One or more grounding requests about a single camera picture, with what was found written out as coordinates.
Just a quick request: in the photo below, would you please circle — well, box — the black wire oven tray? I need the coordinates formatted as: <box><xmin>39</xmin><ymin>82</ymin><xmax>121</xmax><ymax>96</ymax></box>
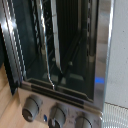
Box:
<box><xmin>31</xmin><ymin>0</ymin><xmax>84</xmax><ymax>91</ymax></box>

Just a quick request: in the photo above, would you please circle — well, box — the toaster oven door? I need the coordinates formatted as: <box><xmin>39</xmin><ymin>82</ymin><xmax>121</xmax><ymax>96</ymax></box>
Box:
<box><xmin>0</xmin><ymin>0</ymin><xmax>26</xmax><ymax>96</ymax></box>

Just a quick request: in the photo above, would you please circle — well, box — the grey oven knob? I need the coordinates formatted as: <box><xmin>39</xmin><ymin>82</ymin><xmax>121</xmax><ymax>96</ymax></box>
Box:
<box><xmin>74</xmin><ymin>114</ymin><xmax>94</xmax><ymax>128</ymax></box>
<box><xmin>21</xmin><ymin>95</ymin><xmax>44</xmax><ymax>122</ymax></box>
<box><xmin>47</xmin><ymin>104</ymin><xmax>68</xmax><ymax>128</ymax></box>

